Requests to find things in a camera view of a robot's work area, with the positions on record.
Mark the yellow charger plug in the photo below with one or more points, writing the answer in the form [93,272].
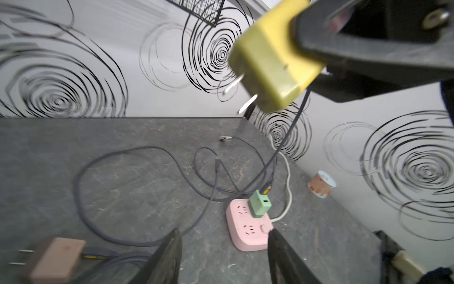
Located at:
[267,62]

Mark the white lid jar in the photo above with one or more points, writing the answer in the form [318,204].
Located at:
[322,184]

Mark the green charger plug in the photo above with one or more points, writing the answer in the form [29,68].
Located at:
[259,204]

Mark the pink power strip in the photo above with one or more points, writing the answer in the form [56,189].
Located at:
[247,233]

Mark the brown pink charger plug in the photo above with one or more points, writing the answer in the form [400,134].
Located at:
[52,260]

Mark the black wire basket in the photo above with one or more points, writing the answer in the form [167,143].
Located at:
[208,11]

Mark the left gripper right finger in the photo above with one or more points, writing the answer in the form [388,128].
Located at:
[286,267]

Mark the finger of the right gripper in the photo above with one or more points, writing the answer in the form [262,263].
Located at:
[406,43]
[350,88]

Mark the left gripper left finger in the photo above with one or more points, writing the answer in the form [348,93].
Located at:
[164,265]

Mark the beige small bottle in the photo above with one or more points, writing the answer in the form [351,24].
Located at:
[408,266]

